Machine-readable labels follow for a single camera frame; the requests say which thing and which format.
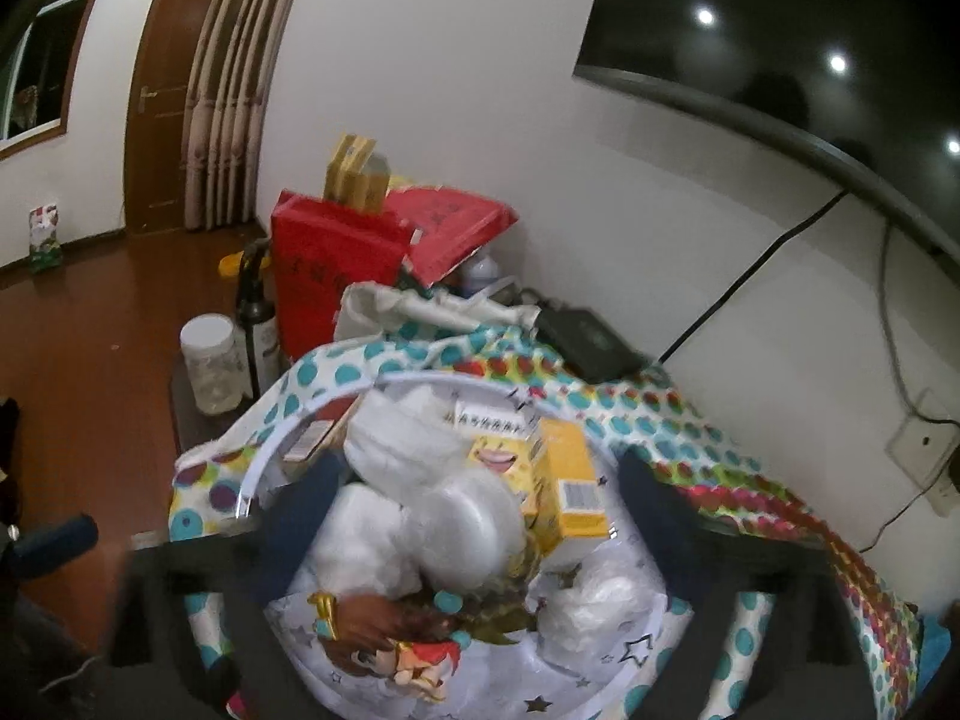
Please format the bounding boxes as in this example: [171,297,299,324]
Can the brown-haired doll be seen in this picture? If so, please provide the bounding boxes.
[307,589,473,706]

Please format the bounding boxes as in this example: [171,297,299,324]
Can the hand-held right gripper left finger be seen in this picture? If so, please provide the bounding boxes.
[109,454,357,720]

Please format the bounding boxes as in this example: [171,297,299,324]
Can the thin black cable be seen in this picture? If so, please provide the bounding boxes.
[876,221,942,425]

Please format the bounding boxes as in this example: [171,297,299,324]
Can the clear jar with white lid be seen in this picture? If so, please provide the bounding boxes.
[180,313,248,415]

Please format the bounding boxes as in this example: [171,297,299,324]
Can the blue cloth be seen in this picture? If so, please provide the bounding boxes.
[916,615,955,695]

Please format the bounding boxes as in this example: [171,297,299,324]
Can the striped beige curtain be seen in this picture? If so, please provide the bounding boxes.
[184,0,316,232]

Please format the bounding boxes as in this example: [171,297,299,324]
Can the clear plastic bottle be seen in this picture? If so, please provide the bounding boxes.
[460,251,502,298]

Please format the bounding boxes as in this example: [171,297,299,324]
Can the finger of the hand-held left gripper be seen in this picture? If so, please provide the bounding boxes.
[0,514,100,582]

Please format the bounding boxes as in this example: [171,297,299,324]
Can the white canvas tote bag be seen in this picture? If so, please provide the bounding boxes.
[334,281,542,347]

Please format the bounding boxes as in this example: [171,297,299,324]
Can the camouflage sock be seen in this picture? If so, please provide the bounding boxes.
[491,540,547,642]

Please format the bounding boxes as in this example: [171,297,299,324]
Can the black flat screen television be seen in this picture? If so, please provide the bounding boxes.
[574,0,960,278]

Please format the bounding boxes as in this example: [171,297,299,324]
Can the tan box with barcode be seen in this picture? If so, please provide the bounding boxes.
[281,397,362,467]

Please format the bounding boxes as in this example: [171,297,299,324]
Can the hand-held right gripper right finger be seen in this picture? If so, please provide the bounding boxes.
[613,448,880,720]

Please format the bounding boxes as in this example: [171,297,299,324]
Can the black charger cable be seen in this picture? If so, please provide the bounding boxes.
[859,486,947,553]

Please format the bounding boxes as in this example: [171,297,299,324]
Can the black set-top box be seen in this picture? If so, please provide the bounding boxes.
[536,306,650,383]

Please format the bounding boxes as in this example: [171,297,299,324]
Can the black bottle with label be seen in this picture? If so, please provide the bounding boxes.
[234,240,283,400]

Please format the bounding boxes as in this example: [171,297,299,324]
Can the yellow boxes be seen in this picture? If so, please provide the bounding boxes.
[324,135,392,212]

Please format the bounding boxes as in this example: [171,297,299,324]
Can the brown wooden door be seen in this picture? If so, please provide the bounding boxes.
[124,0,238,238]

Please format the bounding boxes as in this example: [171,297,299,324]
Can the white wall socket plate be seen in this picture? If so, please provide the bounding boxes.
[887,388,960,485]

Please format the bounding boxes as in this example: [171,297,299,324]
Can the window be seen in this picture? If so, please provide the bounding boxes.
[0,0,95,160]

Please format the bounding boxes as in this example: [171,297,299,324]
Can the wizard print round plate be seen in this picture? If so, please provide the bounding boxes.
[236,371,676,720]

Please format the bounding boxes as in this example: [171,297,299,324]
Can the red cardboard box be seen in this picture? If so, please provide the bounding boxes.
[270,191,410,362]

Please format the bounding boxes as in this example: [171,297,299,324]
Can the yellow box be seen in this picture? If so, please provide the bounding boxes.
[454,405,613,560]

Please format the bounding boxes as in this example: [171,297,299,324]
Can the large white plastic bag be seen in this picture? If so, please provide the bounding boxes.
[343,386,467,512]

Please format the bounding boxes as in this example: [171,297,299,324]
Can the small white plastic bag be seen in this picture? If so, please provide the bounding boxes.
[536,546,665,673]

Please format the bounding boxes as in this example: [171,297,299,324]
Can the thick black cable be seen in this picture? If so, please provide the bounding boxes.
[658,191,850,362]

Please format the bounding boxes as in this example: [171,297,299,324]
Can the red paper bag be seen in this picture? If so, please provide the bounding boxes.
[386,187,520,287]

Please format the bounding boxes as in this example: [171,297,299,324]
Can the green and red bag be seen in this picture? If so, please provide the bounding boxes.
[28,202,65,274]

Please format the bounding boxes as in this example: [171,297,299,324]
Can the white wall power outlet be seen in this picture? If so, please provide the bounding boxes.
[926,474,960,518]

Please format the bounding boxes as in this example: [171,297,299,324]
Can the round white bundle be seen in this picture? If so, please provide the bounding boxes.
[405,465,527,590]

